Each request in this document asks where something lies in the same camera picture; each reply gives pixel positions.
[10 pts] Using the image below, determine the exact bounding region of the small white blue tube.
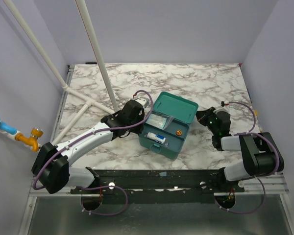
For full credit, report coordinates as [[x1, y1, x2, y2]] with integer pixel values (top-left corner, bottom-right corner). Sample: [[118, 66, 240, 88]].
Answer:
[[146, 132, 168, 146]]

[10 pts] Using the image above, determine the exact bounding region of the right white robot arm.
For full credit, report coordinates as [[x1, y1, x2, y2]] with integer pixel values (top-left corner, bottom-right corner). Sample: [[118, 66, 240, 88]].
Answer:
[[196, 107, 285, 192]]

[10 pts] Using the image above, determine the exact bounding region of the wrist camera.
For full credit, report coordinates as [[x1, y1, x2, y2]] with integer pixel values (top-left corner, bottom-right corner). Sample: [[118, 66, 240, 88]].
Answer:
[[214, 101, 229, 113], [134, 97, 149, 109]]

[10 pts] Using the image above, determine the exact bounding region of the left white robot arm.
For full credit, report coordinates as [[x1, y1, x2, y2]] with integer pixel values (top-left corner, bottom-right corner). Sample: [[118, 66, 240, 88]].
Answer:
[[31, 98, 149, 194]]

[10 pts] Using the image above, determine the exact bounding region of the brown round coin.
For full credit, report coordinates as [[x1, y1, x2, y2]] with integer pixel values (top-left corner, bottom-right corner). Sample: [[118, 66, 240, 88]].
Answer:
[[176, 130, 182, 136]]

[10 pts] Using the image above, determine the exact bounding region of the teal medicine kit box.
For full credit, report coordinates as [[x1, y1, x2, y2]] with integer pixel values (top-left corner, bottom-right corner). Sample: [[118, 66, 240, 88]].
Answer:
[[139, 92, 198, 160]]

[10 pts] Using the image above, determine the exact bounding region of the clear zip bag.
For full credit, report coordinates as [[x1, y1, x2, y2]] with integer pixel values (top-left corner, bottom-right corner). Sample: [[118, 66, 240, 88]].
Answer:
[[163, 116, 174, 130]]

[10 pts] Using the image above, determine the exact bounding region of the white pvc pipe frame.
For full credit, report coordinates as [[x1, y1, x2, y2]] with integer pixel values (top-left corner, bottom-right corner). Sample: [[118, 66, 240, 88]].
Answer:
[[2, 0, 123, 157]]

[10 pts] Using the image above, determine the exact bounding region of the teal divided tray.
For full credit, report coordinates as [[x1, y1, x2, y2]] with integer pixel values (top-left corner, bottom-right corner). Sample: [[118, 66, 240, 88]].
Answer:
[[139, 111, 189, 160]]

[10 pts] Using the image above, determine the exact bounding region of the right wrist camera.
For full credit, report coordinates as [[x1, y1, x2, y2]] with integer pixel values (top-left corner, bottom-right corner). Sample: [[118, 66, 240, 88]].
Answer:
[[214, 101, 229, 113]]

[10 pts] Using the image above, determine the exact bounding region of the orange blue pipe valve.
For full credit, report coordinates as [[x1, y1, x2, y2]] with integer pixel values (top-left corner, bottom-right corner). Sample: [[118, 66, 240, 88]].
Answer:
[[0, 118, 43, 152]]

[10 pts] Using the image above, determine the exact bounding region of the teal bandage packet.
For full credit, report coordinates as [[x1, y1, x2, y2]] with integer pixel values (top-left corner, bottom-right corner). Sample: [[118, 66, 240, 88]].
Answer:
[[146, 114, 167, 130]]

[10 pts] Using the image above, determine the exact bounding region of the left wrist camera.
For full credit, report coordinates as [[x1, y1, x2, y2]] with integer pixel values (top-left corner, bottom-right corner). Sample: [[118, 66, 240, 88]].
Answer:
[[134, 97, 149, 109]]

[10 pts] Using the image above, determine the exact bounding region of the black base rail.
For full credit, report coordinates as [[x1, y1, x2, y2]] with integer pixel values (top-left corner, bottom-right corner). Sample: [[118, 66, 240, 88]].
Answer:
[[71, 170, 244, 204]]

